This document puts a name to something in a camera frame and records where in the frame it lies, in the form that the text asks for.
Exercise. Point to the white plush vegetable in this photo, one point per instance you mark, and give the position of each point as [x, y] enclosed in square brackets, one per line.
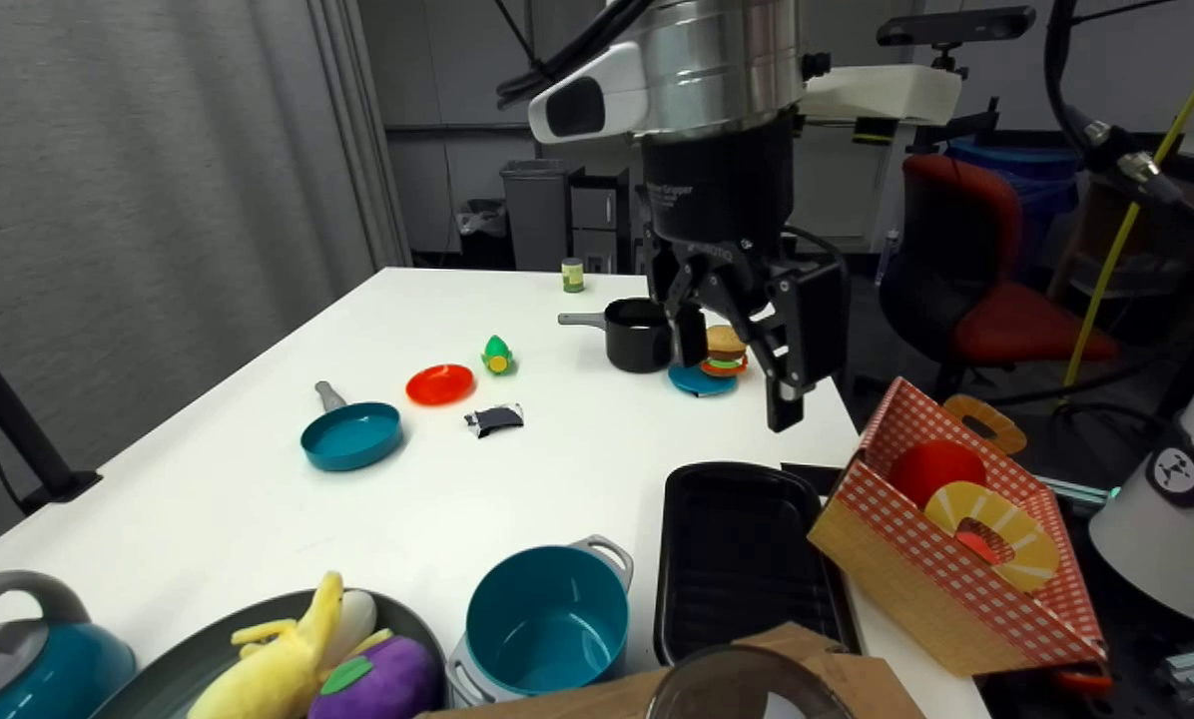
[355, 613]

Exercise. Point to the yellow plush banana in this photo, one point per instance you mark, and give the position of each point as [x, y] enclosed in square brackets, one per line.
[279, 651]

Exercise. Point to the black stereo camera bar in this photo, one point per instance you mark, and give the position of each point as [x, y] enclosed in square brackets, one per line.
[954, 24]

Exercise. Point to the purple plush eggplant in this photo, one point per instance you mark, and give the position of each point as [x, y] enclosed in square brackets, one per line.
[388, 682]

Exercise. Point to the blue toy pot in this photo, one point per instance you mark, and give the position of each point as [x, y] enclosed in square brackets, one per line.
[541, 626]

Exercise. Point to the small red toy piece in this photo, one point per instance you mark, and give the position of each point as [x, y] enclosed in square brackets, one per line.
[979, 541]

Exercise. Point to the blue bin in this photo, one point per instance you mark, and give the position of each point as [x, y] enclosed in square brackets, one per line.
[1038, 172]

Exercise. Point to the small teal plate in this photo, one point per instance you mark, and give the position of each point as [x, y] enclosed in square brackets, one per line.
[698, 386]

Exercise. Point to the orange toy plate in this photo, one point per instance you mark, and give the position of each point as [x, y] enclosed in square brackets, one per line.
[440, 386]

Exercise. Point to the black toy pot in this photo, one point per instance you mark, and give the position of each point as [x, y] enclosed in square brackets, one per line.
[636, 340]

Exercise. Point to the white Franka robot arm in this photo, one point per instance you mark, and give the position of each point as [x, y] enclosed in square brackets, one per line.
[714, 63]

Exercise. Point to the black tripod stand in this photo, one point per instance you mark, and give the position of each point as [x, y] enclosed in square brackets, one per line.
[10, 424]

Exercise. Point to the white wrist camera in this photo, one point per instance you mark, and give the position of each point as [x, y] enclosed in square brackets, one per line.
[886, 99]

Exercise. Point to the teal toy kettle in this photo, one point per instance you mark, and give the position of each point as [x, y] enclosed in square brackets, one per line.
[38, 663]

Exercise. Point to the dark round plate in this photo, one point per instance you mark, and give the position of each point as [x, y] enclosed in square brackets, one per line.
[177, 674]

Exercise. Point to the grey curtain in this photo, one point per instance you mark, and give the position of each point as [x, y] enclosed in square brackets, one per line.
[127, 200]

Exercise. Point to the teal toy frying pan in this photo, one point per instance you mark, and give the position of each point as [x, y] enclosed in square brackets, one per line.
[354, 438]

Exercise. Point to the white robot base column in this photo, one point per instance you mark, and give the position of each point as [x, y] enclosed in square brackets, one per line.
[1168, 534]

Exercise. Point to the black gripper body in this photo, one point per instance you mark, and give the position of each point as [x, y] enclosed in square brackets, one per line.
[720, 184]

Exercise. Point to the red checkered cardboard box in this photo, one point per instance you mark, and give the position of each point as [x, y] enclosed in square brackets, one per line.
[941, 613]

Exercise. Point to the black baking tray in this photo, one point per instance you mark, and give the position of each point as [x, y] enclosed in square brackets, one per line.
[741, 561]

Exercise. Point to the small green block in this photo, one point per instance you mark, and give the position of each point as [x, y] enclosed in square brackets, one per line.
[572, 276]

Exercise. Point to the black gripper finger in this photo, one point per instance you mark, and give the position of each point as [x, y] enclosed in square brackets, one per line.
[688, 312]
[800, 340]

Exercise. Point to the red office chair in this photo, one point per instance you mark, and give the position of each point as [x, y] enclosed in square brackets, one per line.
[1007, 327]

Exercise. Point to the red toy cup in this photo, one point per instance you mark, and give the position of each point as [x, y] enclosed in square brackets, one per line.
[935, 468]

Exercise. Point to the toy burger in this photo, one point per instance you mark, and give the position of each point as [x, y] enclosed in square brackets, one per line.
[725, 348]

